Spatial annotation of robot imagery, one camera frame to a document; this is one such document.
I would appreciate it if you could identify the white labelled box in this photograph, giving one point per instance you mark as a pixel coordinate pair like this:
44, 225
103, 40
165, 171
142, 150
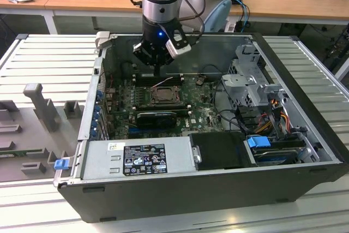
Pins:
230, 27

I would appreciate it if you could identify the grey parts rack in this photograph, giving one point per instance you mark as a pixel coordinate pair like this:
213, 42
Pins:
27, 134

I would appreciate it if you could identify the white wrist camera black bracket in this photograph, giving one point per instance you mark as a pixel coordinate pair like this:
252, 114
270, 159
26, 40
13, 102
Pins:
178, 47

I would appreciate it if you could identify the blue disk carrier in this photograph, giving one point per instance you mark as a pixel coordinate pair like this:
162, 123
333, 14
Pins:
257, 143

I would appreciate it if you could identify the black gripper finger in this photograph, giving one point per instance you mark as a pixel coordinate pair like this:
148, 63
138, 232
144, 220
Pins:
141, 51
167, 59

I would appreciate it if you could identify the blue plastic case latch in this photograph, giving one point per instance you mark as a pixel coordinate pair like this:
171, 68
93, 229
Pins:
61, 164

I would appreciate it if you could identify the black RAM slot row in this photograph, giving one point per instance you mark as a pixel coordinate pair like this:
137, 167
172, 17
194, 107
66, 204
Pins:
144, 80
161, 107

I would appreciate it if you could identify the CPU socket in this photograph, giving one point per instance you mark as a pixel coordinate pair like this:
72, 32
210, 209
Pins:
180, 97

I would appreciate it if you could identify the black PC case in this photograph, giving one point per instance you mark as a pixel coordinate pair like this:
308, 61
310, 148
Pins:
177, 200

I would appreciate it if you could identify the silver power supply unit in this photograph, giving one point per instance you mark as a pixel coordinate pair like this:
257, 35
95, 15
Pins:
101, 162

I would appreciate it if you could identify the black graphics card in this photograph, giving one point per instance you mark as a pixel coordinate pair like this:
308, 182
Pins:
155, 119

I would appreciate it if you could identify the dark hard disk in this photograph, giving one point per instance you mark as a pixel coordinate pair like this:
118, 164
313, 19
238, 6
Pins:
275, 158

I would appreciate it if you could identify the silver metal drive cage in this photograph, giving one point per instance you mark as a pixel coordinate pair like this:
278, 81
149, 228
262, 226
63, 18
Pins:
240, 85

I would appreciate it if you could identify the green RAM stick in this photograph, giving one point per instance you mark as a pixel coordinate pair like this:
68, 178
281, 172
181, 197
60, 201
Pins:
13, 153

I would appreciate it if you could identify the green motherboard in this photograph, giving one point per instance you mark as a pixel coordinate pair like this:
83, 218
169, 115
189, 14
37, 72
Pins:
196, 118

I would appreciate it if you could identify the black plastic shroud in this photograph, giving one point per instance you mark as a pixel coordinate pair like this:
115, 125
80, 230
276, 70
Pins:
221, 151

